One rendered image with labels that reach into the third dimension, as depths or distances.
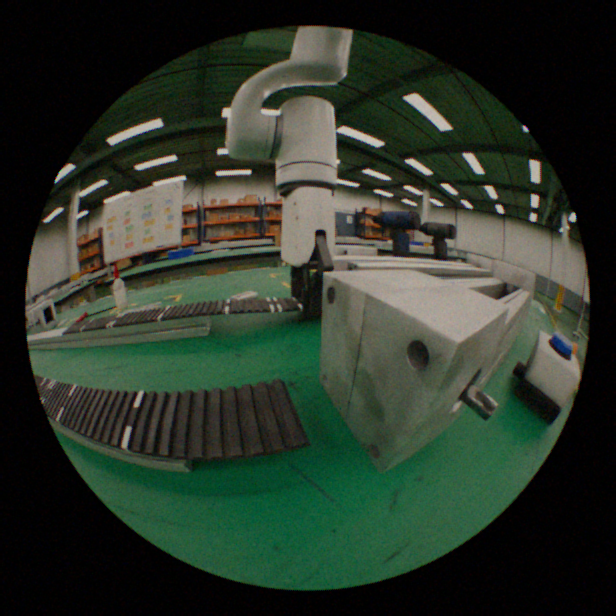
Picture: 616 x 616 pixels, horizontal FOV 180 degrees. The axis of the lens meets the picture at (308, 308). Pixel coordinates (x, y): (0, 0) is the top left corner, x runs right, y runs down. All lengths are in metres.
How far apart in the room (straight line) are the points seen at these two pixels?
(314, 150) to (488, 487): 0.36
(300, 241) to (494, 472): 0.29
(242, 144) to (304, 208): 0.12
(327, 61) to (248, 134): 0.17
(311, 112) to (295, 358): 0.31
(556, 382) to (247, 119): 0.43
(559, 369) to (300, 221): 0.33
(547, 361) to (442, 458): 0.14
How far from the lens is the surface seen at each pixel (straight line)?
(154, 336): 0.30
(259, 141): 0.27
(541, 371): 0.24
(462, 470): 0.16
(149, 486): 0.15
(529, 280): 0.46
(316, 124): 0.28
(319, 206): 0.23
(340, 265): 0.33
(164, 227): 3.08
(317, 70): 0.33
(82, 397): 0.20
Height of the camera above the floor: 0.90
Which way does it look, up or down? 21 degrees down
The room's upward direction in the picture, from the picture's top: straight up
